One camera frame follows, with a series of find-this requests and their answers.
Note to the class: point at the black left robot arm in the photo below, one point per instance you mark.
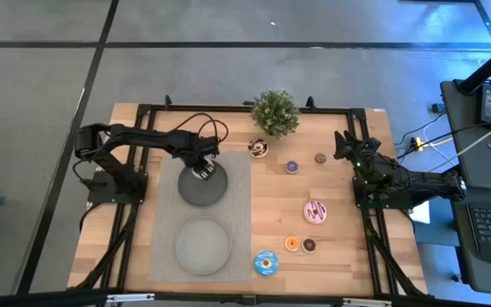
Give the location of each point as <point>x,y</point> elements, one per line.
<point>143,138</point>

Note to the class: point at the small brown sprinkled donut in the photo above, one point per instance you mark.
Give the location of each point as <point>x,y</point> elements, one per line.
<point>317,161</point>

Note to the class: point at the black aluminium table frame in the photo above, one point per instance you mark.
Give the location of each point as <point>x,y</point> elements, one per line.
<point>211,108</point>

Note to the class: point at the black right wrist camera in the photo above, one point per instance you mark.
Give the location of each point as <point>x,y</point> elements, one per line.
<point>372,145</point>

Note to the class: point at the small chocolate donut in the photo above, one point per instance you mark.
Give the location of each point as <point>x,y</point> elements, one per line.
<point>305,249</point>

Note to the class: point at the black diagonal pole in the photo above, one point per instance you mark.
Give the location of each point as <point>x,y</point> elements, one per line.
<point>488,68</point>

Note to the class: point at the white paper sheet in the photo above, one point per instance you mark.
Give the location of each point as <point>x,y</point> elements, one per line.
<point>421,213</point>

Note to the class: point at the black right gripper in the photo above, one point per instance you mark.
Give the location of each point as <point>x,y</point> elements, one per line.
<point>358,160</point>

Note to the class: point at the large blue donut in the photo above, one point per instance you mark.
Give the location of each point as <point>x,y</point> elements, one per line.
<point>259,268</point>

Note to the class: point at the black metal rig beam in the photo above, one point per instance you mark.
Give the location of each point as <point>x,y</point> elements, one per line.
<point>58,298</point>

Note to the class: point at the small purple donut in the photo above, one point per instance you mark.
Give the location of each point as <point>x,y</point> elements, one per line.
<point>289,169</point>

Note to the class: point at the small orange donut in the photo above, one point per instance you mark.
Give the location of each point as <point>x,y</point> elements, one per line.
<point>288,247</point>

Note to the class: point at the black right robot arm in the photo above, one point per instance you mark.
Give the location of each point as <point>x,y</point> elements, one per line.
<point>416,185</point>

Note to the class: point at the large white chocolate-drizzled donut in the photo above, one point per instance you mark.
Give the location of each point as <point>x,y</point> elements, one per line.
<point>254,151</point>

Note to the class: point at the small green potted plant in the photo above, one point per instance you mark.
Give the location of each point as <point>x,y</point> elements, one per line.
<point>276,113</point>

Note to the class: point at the dark grey side desk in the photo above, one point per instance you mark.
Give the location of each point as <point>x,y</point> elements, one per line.
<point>463,128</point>

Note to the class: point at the silver metal bracket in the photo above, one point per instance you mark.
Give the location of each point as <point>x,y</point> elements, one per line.
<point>130,297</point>
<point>367,303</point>

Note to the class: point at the large pink donut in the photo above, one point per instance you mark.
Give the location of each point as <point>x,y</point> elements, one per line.
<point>309,217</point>

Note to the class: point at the small black floor box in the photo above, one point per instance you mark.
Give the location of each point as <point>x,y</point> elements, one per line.
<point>437,107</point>

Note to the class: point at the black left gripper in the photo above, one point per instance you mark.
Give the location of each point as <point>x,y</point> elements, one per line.
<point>202,153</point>

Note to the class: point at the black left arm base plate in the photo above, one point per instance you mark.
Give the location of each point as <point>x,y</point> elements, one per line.
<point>100,197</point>

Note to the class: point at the dark grey round plate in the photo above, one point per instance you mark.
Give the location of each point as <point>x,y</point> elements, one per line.
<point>203,194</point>

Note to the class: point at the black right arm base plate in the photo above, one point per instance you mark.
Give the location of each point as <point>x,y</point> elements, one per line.
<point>358,192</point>

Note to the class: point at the grey woven placemat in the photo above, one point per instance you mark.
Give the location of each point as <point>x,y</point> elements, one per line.
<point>164,221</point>

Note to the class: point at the yellow plug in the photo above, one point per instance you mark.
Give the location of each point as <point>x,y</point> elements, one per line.
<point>418,144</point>

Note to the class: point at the light grey round plate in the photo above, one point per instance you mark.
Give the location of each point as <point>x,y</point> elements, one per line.
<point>203,247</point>

